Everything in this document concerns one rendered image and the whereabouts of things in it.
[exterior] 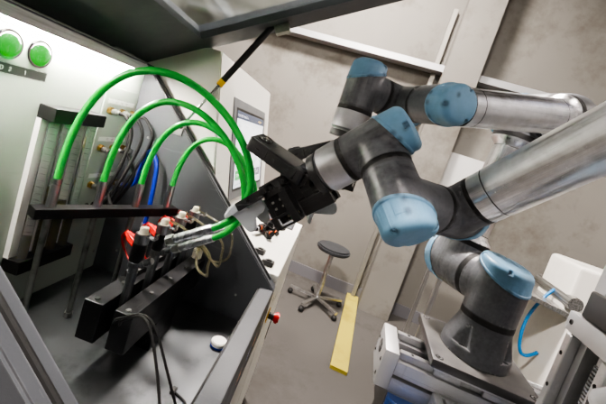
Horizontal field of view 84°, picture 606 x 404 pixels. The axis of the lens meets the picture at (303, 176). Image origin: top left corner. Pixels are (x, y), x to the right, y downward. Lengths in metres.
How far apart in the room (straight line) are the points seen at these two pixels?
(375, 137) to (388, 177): 0.07
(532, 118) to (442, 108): 0.23
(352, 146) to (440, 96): 0.21
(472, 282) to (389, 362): 0.27
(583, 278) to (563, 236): 1.21
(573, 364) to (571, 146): 0.41
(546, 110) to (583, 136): 0.34
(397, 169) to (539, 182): 0.17
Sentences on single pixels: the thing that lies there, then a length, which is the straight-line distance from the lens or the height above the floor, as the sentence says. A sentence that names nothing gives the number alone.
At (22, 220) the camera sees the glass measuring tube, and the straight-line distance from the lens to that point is 0.92.
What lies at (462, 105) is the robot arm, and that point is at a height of 1.52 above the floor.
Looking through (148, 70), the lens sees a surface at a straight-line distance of 0.71.
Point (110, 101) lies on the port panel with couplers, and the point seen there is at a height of 1.32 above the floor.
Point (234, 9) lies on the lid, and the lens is 0.92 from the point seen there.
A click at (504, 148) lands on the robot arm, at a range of 1.00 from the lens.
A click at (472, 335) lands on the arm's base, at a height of 1.09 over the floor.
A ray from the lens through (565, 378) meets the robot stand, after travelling 0.79.
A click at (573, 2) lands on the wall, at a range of 4.15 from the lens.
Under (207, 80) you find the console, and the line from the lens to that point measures 1.05.
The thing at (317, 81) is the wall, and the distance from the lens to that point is 3.66.
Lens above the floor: 1.38
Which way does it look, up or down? 6 degrees down
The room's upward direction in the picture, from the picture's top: 18 degrees clockwise
